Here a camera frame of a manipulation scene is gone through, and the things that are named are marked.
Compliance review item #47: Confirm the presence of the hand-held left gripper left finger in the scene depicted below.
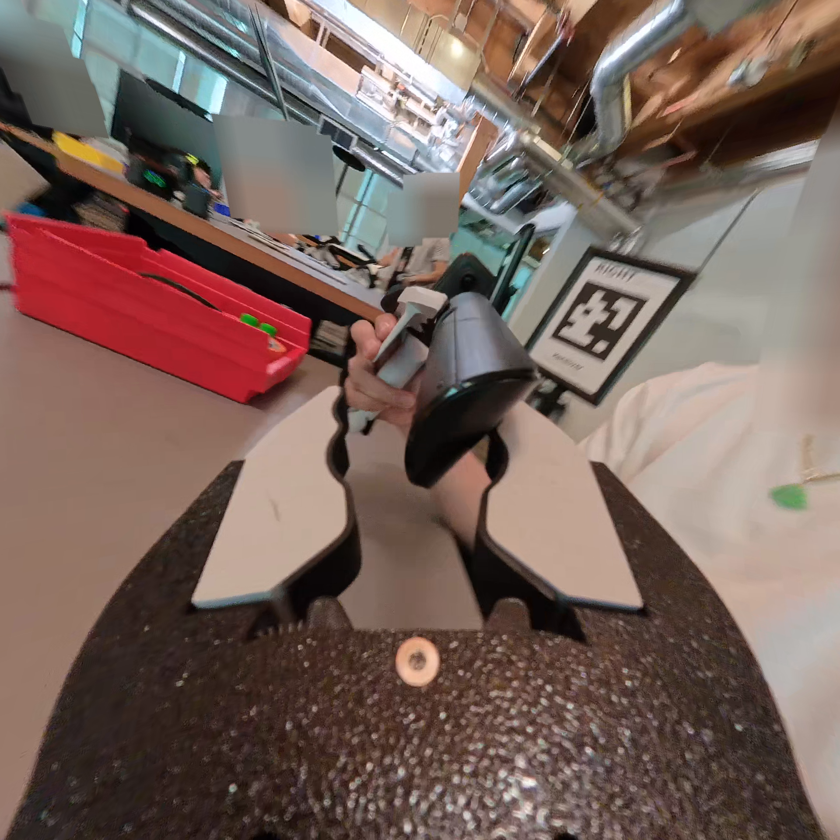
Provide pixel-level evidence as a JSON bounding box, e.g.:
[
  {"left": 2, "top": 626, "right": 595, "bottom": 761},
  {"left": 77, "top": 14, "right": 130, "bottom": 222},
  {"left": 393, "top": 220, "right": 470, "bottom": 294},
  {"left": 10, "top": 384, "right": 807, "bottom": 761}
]
[{"left": 192, "top": 385, "right": 363, "bottom": 624}]

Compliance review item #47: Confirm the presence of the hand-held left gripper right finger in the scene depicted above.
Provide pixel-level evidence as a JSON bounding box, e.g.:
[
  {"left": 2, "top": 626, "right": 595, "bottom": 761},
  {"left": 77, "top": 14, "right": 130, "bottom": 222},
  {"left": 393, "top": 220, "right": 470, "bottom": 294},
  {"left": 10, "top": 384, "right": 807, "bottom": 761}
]
[{"left": 473, "top": 401, "right": 645, "bottom": 634}]

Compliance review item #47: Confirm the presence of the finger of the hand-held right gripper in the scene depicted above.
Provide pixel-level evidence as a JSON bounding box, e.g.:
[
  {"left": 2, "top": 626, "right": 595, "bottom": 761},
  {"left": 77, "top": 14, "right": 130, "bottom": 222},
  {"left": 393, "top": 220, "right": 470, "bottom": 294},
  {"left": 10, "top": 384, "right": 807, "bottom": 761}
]
[
  {"left": 348, "top": 315, "right": 431, "bottom": 434},
  {"left": 392, "top": 287, "right": 451, "bottom": 329}
]

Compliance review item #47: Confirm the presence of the black remote control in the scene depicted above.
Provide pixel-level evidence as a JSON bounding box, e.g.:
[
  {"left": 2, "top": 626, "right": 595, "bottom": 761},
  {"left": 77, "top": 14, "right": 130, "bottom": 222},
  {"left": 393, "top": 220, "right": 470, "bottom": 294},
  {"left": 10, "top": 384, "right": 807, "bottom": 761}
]
[{"left": 403, "top": 292, "right": 540, "bottom": 489}]

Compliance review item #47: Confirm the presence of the thin black cable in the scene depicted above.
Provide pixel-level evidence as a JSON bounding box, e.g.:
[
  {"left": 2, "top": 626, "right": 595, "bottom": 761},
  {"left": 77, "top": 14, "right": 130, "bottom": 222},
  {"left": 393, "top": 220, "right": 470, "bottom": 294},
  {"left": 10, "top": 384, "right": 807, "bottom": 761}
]
[{"left": 142, "top": 269, "right": 220, "bottom": 311}]

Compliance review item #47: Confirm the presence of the red plastic bin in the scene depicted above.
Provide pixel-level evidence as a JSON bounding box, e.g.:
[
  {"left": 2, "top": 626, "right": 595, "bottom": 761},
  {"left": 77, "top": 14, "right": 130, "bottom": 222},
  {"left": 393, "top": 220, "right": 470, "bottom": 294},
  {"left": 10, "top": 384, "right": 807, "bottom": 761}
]
[{"left": 7, "top": 213, "right": 313, "bottom": 405}]

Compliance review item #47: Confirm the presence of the person's right forearm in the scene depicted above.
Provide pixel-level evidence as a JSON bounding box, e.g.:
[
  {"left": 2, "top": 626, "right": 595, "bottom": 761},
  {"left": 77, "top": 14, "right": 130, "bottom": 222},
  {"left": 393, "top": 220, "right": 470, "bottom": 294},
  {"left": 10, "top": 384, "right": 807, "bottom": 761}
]
[{"left": 427, "top": 447, "right": 493, "bottom": 552}]

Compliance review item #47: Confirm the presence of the person's right hand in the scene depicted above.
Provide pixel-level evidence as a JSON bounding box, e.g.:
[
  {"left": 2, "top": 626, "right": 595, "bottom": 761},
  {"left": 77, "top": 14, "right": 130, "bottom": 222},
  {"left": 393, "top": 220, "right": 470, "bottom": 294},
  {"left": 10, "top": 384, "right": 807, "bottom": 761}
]
[{"left": 344, "top": 313, "right": 424, "bottom": 427}]

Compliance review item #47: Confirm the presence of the framed marker sign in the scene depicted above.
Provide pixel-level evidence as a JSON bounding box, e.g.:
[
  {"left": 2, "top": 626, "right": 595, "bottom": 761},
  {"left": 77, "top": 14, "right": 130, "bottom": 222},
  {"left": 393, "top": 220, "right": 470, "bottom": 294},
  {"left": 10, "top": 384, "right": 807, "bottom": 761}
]
[{"left": 525, "top": 247, "right": 697, "bottom": 405}]

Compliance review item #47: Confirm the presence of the person's white shirt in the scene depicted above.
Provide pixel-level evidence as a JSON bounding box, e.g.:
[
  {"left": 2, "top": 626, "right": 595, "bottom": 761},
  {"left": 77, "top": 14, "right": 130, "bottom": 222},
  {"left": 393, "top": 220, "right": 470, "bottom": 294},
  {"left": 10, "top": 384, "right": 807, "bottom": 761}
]
[{"left": 578, "top": 361, "right": 840, "bottom": 840}]

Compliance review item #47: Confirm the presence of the green pendant necklace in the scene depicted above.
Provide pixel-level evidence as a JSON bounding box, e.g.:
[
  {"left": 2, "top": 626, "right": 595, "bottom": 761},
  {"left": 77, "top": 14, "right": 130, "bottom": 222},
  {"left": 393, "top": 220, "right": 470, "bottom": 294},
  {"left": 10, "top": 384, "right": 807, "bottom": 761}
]
[{"left": 768, "top": 466, "right": 840, "bottom": 513}]

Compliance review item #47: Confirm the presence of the silver ventilation duct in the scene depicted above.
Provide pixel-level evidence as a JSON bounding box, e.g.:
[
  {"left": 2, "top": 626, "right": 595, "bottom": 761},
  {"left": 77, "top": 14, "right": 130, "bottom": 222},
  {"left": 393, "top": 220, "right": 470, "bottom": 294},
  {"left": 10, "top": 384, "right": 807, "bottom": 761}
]
[{"left": 466, "top": 0, "right": 690, "bottom": 237}]

